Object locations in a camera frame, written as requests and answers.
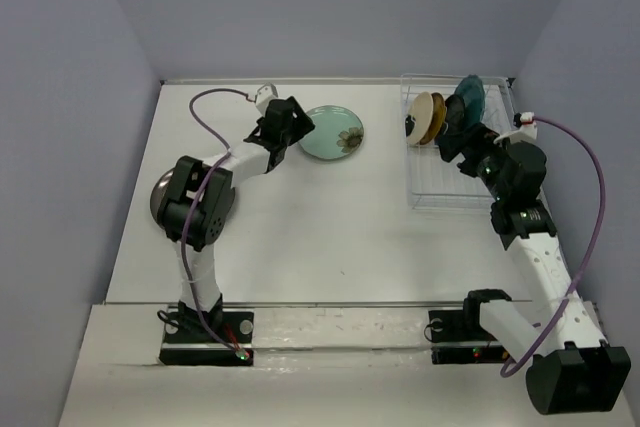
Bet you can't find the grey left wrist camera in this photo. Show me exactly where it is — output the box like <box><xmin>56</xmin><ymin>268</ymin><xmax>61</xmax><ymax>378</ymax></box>
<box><xmin>247</xmin><ymin>83</ymin><xmax>278</xmax><ymax>113</ymax></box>

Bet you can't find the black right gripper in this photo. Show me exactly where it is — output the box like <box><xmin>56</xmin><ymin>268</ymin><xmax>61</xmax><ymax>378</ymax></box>
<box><xmin>435</xmin><ymin>122</ymin><xmax>514</xmax><ymax>202</ymax></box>

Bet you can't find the black round plate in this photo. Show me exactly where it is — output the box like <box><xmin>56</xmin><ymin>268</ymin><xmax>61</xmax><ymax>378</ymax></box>
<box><xmin>439</xmin><ymin>94</ymin><xmax>466</xmax><ymax>136</ymax></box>

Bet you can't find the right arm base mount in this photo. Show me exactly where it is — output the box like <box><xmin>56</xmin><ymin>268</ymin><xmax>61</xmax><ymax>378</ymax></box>
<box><xmin>423</xmin><ymin>309</ymin><xmax>508</xmax><ymax>365</ymax></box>

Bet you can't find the cream plate with black spot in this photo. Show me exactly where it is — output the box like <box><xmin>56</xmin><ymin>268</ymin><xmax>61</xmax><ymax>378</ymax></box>
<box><xmin>405</xmin><ymin>92</ymin><xmax>434</xmax><ymax>146</ymax></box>

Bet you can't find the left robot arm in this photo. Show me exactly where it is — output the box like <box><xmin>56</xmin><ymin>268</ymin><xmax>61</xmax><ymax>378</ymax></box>
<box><xmin>156</xmin><ymin>89</ymin><xmax>315</xmax><ymax>349</ymax></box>

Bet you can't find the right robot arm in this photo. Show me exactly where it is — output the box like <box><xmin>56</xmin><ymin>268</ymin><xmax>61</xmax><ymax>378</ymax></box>
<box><xmin>436</xmin><ymin>121</ymin><xmax>631</xmax><ymax>415</ymax></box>

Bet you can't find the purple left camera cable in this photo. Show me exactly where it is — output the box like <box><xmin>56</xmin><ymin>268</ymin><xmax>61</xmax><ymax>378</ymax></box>
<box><xmin>179</xmin><ymin>88</ymin><xmax>254</xmax><ymax>353</ymax></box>

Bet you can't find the grey brown rimmed plate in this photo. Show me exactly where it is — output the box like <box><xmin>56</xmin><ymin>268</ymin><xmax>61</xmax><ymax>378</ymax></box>
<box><xmin>149</xmin><ymin>169</ymin><xmax>237</xmax><ymax>227</ymax></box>

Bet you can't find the amber patterned plate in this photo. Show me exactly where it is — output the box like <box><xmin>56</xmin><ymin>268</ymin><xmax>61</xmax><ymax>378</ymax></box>
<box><xmin>427</xmin><ymin>92</ymin><xmax>447</xmax><ymax>143</ymax></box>

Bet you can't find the teal scalloped plate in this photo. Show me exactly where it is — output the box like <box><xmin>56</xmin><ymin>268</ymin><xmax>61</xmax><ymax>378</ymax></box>
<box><xmin>454</xmin><ymin>75</ymin><xmax>486</xmax><ymax>130</ymax></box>

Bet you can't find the clear wire dish rack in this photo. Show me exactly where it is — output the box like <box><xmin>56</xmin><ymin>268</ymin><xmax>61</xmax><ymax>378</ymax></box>
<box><xmin>400</xmin><ymin>73</ymin><xmax>516</xmax><ymax>212</ymax></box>

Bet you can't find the light green flower plate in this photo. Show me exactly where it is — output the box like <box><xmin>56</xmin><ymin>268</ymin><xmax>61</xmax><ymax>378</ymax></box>
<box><xmin>298</xmin><ymin>105</ymin><xmax>365</xmax><ymax>161</ymax></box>

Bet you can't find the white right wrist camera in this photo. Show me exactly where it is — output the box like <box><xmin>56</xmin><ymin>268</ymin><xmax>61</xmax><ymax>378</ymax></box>
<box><xmin>493</xmin><ymin>112</ymin><xmax>538</xmax><ymax>146</ymax></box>

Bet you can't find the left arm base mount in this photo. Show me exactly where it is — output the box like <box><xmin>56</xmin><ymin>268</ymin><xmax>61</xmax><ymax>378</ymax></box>
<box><xmin>157</xmin><ymin>307</ymin><xmax>254</xmax><ymax>367</ymax></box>

